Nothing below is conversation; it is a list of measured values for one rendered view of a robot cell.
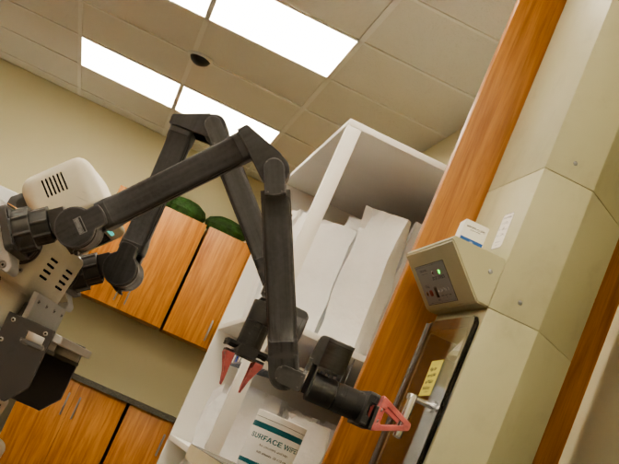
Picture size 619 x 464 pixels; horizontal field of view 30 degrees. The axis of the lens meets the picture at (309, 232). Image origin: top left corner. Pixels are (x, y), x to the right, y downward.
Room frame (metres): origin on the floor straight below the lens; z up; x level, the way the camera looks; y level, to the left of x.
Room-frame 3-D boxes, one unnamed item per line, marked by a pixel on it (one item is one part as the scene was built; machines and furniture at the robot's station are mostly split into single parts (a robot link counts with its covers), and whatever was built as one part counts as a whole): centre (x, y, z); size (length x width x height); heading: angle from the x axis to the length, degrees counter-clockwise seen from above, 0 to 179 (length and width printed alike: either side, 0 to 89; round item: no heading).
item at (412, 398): (2.20, -0.32, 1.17); 0.05 x 0.03 x 0.10; 97
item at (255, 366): (2.57, 0.01, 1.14); 0.07 x 0.07 x 0.09; 8
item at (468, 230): (2.24, -0.30, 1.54); 0.05 x 0.05 x 0.06; 4
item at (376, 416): (2.18, -0.27, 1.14); 0.09 x 0.07 x 0.07; 97
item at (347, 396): (2.18, -0.20, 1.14); 0.10 x 0.07 x 0.07; 7
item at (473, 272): (2.30, -0.29, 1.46); 0.32 x 0.12 x 0.10; 8
